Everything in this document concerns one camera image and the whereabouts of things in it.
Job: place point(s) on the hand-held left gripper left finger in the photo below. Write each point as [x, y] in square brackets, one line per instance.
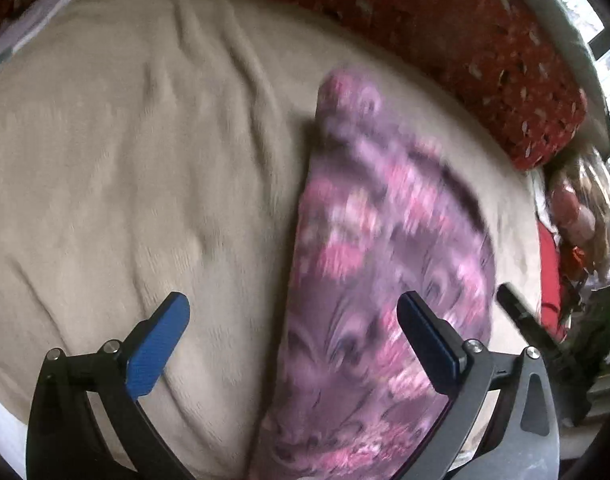
[157, 345]

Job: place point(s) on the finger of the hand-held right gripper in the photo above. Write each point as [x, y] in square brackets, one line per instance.
[522, 312]

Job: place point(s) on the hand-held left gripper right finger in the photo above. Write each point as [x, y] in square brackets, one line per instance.
[432, 345]

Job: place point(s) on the purple floral garment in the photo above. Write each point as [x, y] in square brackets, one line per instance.
[385, 260]

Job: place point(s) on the red cloth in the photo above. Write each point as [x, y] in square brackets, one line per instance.
[552, 280]

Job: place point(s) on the floral cloth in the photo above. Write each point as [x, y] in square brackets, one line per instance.
[577, 210]

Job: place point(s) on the beige fleece blanket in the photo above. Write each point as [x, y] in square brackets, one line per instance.
[135, 170]

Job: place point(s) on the window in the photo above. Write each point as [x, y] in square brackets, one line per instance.
[607, 45]

